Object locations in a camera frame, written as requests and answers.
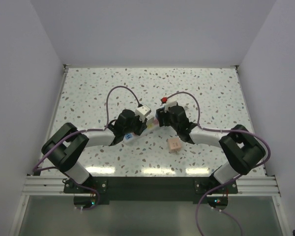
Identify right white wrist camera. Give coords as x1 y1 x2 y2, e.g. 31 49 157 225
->
161 97 177 112

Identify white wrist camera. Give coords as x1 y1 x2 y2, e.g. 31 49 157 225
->
135 105 151 122
161 97 177 112

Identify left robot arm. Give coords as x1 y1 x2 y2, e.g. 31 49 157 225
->
41 106 153 193

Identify pink cube socket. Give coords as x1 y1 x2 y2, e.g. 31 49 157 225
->
167 137 182 153

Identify white power strip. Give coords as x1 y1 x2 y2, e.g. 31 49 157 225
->
123 117 159 145

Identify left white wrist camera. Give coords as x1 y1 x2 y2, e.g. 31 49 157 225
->
135 105 151 122

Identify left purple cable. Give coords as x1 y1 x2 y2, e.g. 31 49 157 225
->
32 86 143 212

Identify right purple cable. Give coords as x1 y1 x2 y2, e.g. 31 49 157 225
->
162 91 271 236

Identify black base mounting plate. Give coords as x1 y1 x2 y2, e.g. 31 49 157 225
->
63 176 238 205

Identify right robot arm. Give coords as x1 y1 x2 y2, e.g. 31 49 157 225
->
156 105 266 193

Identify purple cable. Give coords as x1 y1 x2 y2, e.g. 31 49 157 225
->
32 86 143 212
162 91 271 236

